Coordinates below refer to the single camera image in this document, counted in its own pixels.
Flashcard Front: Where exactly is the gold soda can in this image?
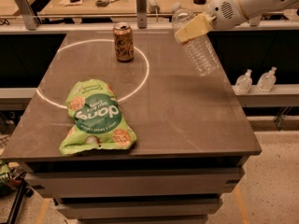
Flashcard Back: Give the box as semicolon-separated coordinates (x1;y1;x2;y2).
113;22;134;62

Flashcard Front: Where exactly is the white power strip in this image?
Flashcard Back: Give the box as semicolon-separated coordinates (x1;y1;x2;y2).
147;0;160;14

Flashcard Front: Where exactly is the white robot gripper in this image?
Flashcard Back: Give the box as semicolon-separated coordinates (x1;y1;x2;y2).
175;0;249;43

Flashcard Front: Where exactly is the black cart frame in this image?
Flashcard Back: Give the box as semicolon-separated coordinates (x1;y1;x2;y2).
4;172;34;224

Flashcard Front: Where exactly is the clear plastic water bottle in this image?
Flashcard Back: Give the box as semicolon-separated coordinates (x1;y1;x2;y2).
172;3;221;76

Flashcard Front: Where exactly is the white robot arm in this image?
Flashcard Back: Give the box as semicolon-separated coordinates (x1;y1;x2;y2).
175;0;299;43

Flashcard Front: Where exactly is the left metal bracket post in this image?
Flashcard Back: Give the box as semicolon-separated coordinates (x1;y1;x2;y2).
15;0;39;30

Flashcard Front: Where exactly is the left clear sanitizer bottle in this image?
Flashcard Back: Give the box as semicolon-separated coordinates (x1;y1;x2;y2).
235;69;252;95

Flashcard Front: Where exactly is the metal bracket post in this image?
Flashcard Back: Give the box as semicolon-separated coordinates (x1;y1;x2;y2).
136;0;147;29
15;0;39;30
249;15;262;27

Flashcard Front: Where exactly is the middle metal bracket post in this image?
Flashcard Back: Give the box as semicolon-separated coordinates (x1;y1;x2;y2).
136;0;147;29

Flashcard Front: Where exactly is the right metal bracket post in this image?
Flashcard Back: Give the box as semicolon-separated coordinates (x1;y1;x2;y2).
249;15;262;27

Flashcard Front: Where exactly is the clear sanitizer bottle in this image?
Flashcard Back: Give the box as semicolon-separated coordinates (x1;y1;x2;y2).
235;69;252;95
257;66;277;91

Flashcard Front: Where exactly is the grey table drawer base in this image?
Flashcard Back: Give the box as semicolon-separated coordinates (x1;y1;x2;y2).
22;156;248;224

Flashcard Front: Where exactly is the green snack chip bag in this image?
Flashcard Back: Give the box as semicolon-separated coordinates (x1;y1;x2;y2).
60;79;136;155

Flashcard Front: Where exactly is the right clear sanitizer bottle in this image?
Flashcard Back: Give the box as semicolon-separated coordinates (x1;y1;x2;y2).
257;66;277;91

